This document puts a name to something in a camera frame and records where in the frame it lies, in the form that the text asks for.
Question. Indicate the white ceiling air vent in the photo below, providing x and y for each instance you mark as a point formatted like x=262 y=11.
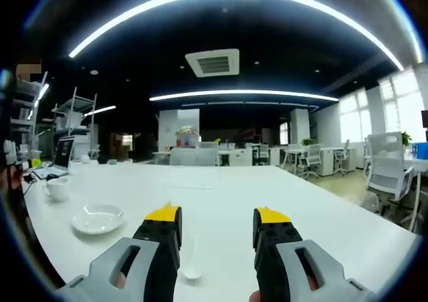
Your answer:
x=213 y=63

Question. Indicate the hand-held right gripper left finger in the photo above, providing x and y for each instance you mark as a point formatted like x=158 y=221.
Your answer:
x=147 y=255

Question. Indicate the short ceiling light strip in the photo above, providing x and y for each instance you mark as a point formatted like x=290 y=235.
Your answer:
x=244 y=93

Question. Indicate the green potted plant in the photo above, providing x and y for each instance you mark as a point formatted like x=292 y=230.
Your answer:
x=307 y=142
x=406 y=138

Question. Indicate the colourful display stand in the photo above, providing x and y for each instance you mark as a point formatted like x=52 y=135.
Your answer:
x=187 y=136

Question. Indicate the white office desk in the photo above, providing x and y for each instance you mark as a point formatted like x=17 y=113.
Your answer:
x=329 y=160

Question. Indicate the blue box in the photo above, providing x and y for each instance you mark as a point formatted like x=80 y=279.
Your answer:
x=420 y=147

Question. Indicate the white ceramic spoon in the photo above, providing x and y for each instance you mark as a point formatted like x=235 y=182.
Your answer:
x=190 y=268

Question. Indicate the white tabletop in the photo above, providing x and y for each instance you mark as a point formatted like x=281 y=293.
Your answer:
x=217 y=198

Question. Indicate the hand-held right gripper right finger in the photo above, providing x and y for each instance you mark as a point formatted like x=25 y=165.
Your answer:
x=277 y=248

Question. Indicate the tall grey metal shelf rack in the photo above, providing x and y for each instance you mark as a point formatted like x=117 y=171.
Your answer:
x=25 y=115

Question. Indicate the white coffee tray saucer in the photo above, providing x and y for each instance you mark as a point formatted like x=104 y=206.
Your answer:
x=97 y=220

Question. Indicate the white coffee cup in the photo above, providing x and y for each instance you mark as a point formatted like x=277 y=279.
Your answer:
x=57 y=189

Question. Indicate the large white mesh office chair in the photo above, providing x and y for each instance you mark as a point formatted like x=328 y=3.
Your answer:
x=384 y=161

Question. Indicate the person's right hand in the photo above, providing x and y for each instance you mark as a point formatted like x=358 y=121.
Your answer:
x=255 y=297

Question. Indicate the black computer mouse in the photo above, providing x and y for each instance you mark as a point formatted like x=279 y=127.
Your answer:
x=52 y=176

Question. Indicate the silver laptop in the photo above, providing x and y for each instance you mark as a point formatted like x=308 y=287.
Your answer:
x=63 y=153

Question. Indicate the black monitor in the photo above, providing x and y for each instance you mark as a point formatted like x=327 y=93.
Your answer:
x=425 y=119

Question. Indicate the small ceiling light strip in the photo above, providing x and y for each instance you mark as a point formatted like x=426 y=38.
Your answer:
x=100 y=110

